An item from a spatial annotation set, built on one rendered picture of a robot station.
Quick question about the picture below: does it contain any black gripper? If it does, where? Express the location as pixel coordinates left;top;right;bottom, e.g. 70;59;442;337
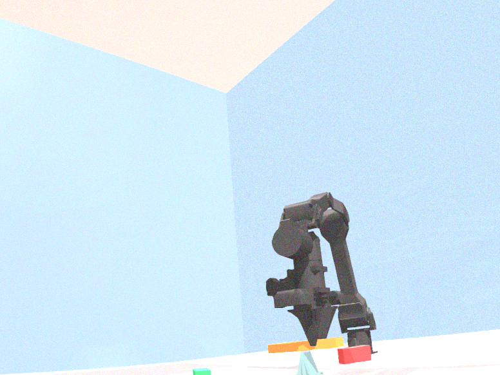
273;260;346;346

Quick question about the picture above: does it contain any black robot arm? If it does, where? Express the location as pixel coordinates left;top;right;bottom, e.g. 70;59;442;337
266;192;378;354

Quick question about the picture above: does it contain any red rectangular block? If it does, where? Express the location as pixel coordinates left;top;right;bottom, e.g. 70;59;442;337
338;345;372;364

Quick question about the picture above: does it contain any yellow-orange bar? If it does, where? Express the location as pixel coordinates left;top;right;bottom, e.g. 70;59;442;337
268;337;343;353

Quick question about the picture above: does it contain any mint green rectangular block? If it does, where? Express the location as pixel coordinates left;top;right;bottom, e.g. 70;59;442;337
192;368;211;375

